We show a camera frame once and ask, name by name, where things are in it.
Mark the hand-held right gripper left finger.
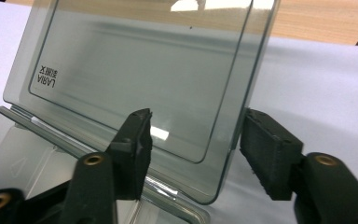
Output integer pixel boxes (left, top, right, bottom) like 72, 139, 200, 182
105, 107, 154, 201

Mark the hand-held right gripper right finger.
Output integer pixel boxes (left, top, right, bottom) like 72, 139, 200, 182
240, 107, 305, 201

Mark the transparent grey compartment box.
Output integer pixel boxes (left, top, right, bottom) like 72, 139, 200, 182
0, 0, 282, 224

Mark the white table mat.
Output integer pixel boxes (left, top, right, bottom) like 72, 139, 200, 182
0, 0, 358, 224

